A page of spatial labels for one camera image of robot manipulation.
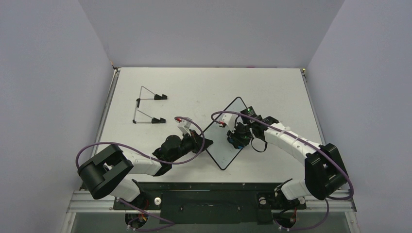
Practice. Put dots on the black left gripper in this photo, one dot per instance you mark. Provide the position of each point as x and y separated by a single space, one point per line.
196 140

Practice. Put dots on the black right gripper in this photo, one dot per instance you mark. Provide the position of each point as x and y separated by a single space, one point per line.
236 139

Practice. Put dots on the black framed small whiteboard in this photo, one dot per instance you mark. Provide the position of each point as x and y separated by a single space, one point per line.
221 151

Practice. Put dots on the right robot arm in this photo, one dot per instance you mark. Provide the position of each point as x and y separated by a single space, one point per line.
323 167

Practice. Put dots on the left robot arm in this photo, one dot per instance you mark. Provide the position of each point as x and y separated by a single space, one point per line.
105 173

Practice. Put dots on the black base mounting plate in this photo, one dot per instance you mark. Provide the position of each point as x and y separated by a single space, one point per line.
210 203

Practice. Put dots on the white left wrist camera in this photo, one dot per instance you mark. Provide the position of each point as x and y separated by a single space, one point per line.
184 125

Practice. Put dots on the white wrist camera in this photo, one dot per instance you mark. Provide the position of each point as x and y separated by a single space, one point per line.
228 121
184 125

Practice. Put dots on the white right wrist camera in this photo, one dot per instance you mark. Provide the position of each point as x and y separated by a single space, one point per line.
228 121

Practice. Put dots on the wire whiteboard stand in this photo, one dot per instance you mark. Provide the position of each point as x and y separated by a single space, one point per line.
144 111

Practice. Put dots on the aluminium frame rail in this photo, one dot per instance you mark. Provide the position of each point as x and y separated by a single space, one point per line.
96 100

